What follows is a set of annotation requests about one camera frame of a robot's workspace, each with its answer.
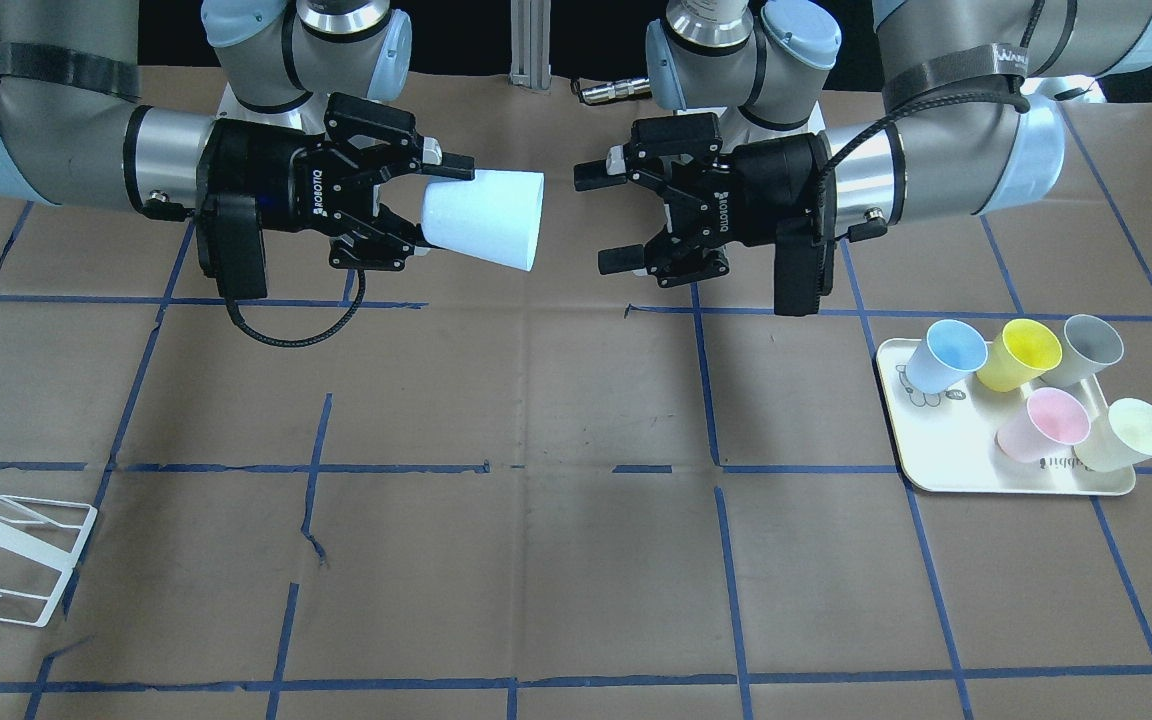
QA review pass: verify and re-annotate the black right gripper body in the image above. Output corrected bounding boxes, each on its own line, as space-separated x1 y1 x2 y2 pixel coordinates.
196 94 431 272

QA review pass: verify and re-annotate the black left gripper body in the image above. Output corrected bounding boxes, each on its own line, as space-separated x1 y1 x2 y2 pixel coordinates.
626 111 831 287

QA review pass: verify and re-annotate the light blue cup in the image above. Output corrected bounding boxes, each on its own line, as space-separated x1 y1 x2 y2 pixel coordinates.
420 169 545 272

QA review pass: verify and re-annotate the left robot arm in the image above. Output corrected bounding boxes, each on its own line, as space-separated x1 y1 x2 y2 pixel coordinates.
573 1 1152 316

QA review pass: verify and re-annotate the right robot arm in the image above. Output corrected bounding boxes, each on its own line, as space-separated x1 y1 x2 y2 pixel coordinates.
0 1 475 300

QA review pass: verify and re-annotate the blue cup on tray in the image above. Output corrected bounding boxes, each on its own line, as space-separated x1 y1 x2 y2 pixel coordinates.
905 319 990 395

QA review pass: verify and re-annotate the yellow plastic cup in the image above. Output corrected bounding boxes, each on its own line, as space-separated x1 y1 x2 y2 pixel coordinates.
975 318 1062 393

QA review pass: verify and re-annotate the grey plastic cup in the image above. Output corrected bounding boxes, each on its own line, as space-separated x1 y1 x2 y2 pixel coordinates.
1039 314 1126 388

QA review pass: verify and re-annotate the pink plastic cup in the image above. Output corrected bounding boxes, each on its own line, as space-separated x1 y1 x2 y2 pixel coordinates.
995 387 1091 462

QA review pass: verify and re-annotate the pale green plastic cup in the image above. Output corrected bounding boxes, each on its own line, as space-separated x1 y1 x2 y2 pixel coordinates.
1073 397 1152 471

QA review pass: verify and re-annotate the cream plastic tray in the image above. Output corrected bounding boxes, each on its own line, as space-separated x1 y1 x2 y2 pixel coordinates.
876 338 1137 497

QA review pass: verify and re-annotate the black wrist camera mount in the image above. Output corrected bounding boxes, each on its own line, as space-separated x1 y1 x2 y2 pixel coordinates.
773 218 833 316
197 194 268 301

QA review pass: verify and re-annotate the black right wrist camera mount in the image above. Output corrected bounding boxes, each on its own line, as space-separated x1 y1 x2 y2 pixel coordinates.
197 194 268 301

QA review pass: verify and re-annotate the aluminium frame post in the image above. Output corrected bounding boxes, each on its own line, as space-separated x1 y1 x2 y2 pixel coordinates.
508 0 552 92

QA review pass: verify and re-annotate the white wire cup rack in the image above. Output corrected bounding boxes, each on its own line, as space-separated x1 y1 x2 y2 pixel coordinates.
0 491 99 628

